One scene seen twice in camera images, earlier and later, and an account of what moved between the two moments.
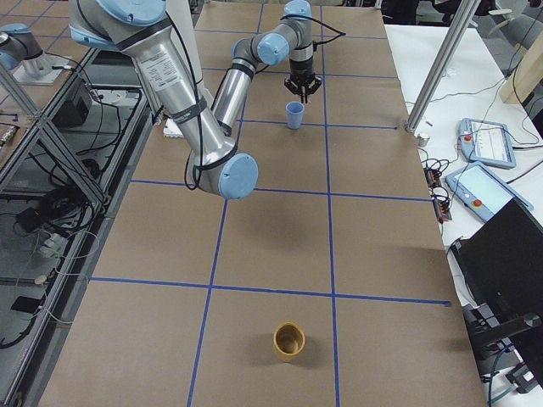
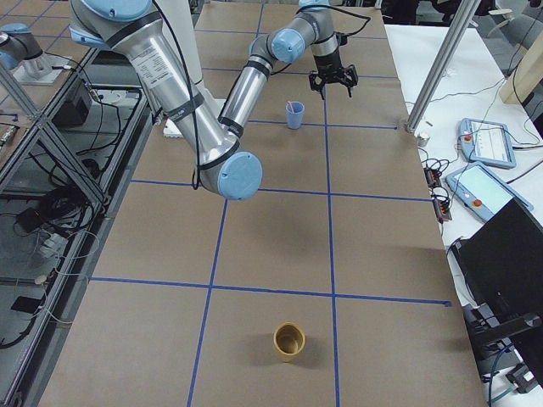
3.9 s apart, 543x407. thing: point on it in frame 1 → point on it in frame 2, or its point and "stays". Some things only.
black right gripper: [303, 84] → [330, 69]
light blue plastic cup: [294, 114] stays
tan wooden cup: [288, 339] stays
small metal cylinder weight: [422, 140] stays
